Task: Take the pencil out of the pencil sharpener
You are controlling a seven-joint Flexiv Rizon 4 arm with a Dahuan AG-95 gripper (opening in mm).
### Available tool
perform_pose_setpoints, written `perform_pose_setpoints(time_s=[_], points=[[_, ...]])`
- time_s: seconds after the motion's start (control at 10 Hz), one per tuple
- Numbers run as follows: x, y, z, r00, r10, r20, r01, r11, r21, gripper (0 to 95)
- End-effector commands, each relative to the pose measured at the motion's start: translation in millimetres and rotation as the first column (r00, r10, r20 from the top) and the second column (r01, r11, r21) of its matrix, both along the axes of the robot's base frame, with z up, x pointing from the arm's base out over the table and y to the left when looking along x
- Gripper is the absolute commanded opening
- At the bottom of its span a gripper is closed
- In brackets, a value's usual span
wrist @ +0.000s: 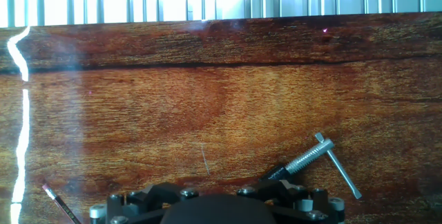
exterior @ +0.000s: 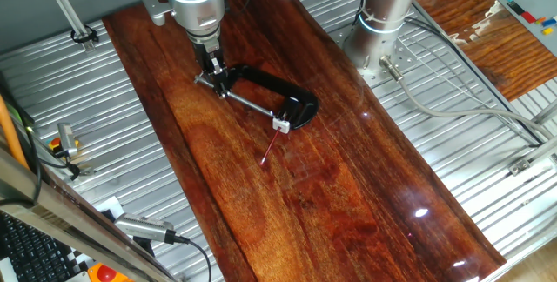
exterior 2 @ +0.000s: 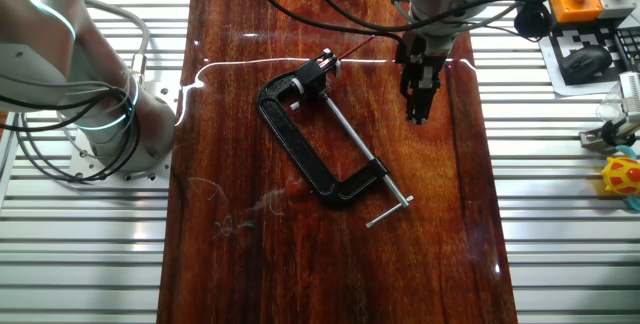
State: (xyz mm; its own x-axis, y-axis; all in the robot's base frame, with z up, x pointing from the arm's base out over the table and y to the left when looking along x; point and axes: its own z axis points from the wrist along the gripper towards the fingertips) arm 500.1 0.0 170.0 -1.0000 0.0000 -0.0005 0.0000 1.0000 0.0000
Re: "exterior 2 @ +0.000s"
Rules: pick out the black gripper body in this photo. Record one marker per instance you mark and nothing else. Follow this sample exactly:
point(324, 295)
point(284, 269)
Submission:
point(425, 46)

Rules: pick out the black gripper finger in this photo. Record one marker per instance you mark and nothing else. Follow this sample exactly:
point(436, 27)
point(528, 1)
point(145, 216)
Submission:
point(411, 104)
point(429, 104)

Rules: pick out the red pencil with eraser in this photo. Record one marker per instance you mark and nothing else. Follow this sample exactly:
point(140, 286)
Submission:
point(356, 47)

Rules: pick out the black pencil sharpener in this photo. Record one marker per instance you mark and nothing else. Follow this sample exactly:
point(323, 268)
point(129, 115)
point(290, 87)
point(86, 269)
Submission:
point(312, 76)

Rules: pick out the black metal C-clamp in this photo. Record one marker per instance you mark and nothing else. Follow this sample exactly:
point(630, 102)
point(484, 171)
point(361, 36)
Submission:
point(290, 134)

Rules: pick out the orange emergency stop box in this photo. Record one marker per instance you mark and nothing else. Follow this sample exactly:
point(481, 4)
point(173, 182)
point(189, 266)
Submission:
point(570, 9)

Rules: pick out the white paper marker tag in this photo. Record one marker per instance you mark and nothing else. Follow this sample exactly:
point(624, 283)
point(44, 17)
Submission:
point(585, 39)

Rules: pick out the black computer mouse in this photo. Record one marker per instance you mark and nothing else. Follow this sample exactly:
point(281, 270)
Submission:
point(585, 64)

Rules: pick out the grey metal clip tool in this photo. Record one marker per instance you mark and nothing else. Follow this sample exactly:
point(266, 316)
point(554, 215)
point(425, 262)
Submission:
point(592, 137)

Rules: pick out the clear plastic piece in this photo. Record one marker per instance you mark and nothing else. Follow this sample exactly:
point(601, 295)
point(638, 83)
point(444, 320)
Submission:
point(605, 109)

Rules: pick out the yellow red toy turtle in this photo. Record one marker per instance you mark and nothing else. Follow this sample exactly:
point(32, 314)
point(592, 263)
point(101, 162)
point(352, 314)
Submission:
point(620, 176)

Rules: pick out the black keyboard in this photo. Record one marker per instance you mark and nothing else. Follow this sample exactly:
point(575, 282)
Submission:
point(630, 46)

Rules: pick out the brown glossy wooden board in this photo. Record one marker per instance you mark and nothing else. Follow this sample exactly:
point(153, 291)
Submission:
point(250, 264)

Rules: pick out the silver robot mounting plate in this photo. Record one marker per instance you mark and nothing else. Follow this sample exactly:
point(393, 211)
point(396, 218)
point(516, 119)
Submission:
point(167, 96)

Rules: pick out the small silver camera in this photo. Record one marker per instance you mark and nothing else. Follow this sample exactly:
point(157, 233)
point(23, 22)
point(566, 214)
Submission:
point(631, 94)

